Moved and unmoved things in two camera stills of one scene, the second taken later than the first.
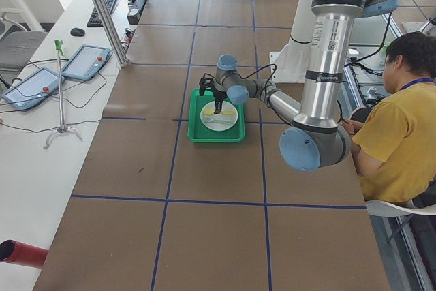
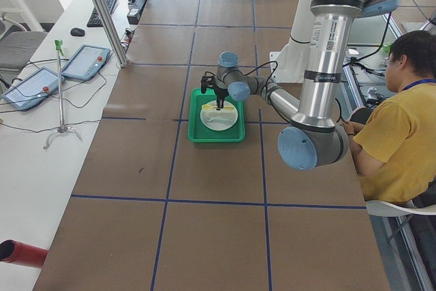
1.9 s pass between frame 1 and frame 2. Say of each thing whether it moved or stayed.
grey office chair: stayed
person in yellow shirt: stayed
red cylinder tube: stayed
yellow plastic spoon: moved
